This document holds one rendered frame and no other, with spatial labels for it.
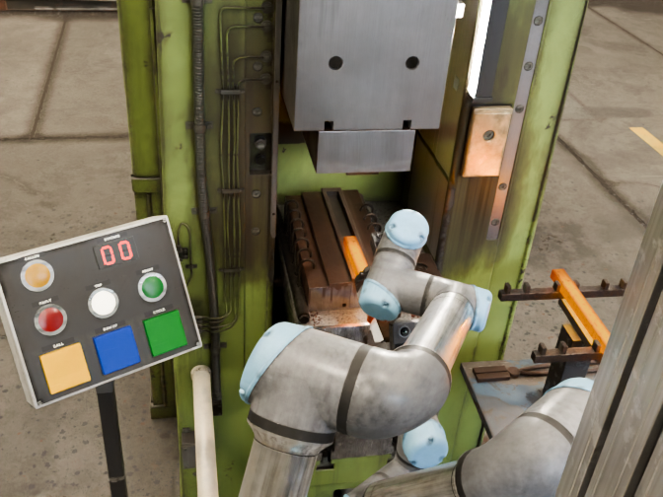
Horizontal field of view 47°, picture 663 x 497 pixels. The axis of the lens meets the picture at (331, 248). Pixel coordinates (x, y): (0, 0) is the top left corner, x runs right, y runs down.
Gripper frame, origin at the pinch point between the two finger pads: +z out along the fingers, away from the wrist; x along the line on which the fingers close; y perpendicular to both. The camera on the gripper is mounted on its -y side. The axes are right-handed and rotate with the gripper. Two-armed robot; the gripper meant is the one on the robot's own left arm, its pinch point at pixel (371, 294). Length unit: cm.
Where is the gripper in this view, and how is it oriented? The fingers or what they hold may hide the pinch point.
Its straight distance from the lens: 167.5
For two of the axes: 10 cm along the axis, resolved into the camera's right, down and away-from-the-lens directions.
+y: 1.2, 8.9, -4.4
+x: 9.8, -0.4, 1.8
